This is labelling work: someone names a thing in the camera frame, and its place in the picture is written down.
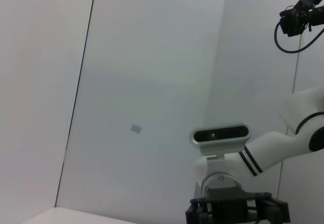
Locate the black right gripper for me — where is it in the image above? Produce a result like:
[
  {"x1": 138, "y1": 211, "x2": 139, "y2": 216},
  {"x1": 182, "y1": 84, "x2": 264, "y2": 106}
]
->
[{"x1": 186, "y1": 188, "x2": 291, "y2": 224}]

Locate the dark looped camera cable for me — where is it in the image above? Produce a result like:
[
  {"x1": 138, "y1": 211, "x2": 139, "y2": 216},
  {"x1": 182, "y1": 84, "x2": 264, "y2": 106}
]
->
[{"x1": 274, "y1": 20, "x2": 324, "y2": 54}]

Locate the black camera on mount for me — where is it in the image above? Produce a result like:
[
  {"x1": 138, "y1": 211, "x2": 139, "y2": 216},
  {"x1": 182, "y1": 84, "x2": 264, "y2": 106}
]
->
[{"x1": 279, "y1": 0, "x2": 324, "y2": 39}]

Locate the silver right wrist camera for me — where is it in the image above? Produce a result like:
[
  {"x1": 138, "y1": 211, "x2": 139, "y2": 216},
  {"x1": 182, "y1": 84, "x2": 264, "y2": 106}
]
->
[{"x1": 190, "y1": 124, "x2": 251, "y2": 162}]

